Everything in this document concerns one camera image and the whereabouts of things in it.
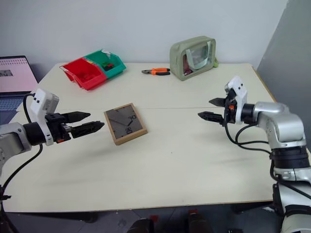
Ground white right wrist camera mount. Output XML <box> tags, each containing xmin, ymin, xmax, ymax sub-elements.
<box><xmin>224</xmin><ymin>75</ymin><xmax>249</xmax><ymax>125</ymax></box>

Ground red plastic storage bin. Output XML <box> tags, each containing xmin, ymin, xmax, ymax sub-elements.
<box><xmin>59</xmin><ymin>57</ymin><xmax>107</xmax><ymax>92</ymax></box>

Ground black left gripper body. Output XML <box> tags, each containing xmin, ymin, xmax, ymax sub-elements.
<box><xmin>45</xmin><ymin>112</ymin><xmax>74</xmax><ymax>144</ymax></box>

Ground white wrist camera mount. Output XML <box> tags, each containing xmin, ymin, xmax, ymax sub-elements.
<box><xmin>224</xmin><ymin>75</ymin><xmax>249</xmax><ymax>125</ymax></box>
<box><xmin>30</xmin><ymin>88</ymin><xmax>60</xmax><ymax>147</ymax></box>

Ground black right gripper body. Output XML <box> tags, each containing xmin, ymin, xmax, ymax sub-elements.
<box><xmin>222</xmin><ymin>89</ymin><xmax>238</xmax><ymax>126</ymax></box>

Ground wooden block with grey face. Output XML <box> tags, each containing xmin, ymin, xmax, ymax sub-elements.
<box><xmin>103</xmin><ymin>102</ymin><xmax>148</xmax><ymax>146</ymax></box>

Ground grey partition panel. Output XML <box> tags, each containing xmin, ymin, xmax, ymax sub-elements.
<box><xmin>256</xmin><ymin>0</ymin><xmax>311</xmax><ymax>104</ymax></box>

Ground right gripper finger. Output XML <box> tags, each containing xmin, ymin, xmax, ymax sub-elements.
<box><xmin>197</xmin><ymin>111</ymin><xmax>225</xmax><ymax>125</ymax></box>
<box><xmin>208</xmin><ymin>97</ymin><xmax>228</xmax><ymax>108</ymax></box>

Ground laptop computer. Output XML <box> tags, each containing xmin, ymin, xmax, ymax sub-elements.
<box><xmin>0</xmin><ymin>55</ymin><xmax>39</xmax><ymax>123</ymax></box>

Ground orange-handled pliers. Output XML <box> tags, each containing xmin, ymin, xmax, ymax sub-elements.
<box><xmin>141</xmin><ymin>67</ymin><xmax>171</xmax><ymax>76</ymax></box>

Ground green plastic storage bin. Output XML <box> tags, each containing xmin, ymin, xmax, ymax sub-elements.
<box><xmin>83</xmin><ymin>49</ymin><xmax>127</xmax><ymax>80</ymax></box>

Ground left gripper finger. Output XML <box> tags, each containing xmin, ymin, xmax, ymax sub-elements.
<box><xmin>71</xmin><ymin>120</ymin><xmax>105</xmax><ymax>139</ymax></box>
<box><xmin>64</xmin><ymin>111</ymin><xmax>91</xmax><ymax>123</ymax></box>

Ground sage green transparent pouch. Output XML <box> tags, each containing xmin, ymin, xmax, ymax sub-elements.
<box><xmin>169</xmin><ymin>35</ymin><xmax>220</xmax><ymax>82</ymax></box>

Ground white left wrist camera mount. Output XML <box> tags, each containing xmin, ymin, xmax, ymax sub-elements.
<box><xmin>30</xmin><ymin>88</ymin><xmax>60</xmax><ymax>147</ymax></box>

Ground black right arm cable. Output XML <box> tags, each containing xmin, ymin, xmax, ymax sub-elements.
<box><xmin>224</xmin><ymin>122</ymin><xmax>273</xmax><ymax>154</ymax></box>

